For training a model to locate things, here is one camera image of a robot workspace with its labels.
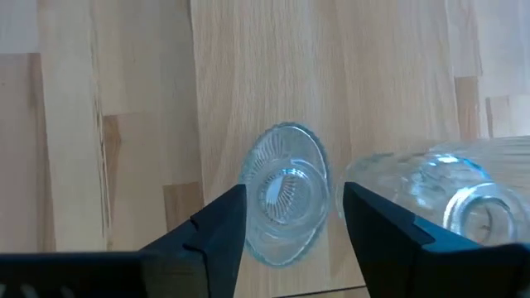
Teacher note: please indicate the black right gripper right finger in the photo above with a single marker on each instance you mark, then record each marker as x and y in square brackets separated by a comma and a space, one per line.
[435, 273]

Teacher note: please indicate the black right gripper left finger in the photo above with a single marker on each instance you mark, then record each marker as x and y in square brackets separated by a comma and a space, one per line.
[124, 275]

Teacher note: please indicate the tall clear ribbed glass vase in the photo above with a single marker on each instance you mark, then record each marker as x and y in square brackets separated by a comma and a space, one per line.
[414, 174]

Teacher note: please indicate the wooden shelf black metal frame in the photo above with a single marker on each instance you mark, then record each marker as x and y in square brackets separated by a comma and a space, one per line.
[145, 83]

